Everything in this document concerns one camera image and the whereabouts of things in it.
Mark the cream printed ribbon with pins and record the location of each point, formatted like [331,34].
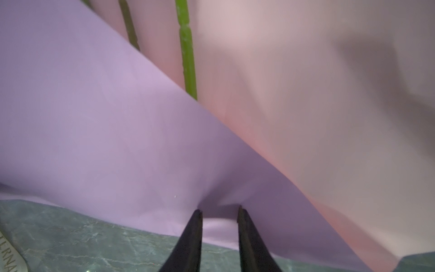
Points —
[11,260]

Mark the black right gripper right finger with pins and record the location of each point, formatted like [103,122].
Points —
[254,255]

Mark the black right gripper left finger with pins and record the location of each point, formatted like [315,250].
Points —
[186,255]

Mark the white fake rose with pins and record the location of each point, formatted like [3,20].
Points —
[187,52]

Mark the pink purple wrapping paper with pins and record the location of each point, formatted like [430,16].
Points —
[318,117]

